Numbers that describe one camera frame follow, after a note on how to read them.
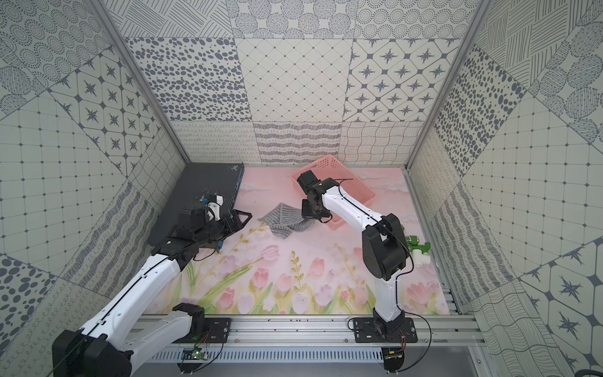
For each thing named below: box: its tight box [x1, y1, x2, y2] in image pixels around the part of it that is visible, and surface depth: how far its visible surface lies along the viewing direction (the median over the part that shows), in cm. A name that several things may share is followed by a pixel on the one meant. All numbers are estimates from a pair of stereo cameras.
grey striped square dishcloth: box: [257, 202, 315, 240], surface depth 97 cm
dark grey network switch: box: [147, 162, 245, 246], surface depth 107 cm
